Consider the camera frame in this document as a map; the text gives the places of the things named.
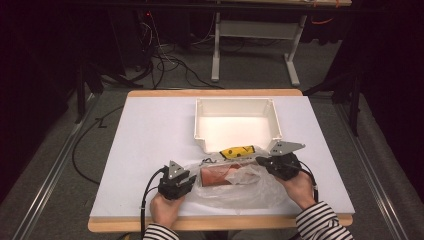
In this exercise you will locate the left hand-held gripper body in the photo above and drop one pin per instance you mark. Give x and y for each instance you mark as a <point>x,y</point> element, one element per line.
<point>171,186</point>

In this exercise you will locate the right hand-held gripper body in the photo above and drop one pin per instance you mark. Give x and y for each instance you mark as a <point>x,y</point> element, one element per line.
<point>283,166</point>

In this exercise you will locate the red-brown box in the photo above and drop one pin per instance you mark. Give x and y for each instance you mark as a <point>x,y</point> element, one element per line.
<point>216,175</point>

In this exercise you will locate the clear plastic bag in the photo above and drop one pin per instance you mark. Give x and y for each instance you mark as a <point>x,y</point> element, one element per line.
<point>246,193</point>

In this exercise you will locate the white plastic bin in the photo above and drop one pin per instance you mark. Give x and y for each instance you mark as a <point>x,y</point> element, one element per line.
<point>238,126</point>

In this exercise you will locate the person's left hand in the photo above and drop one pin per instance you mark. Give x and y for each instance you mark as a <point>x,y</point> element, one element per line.
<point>165,210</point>

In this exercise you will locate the person's right hand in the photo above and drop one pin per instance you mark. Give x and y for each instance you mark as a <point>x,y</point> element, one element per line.
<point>298,190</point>

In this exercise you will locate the black stand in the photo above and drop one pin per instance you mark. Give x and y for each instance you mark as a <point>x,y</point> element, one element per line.
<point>354,100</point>
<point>83,86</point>

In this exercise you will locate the metal floor rail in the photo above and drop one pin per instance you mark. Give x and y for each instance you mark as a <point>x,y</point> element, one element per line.
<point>50,170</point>
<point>370,173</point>

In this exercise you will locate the white metal desk frame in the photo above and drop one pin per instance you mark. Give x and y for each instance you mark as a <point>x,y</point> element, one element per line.
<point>256,30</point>

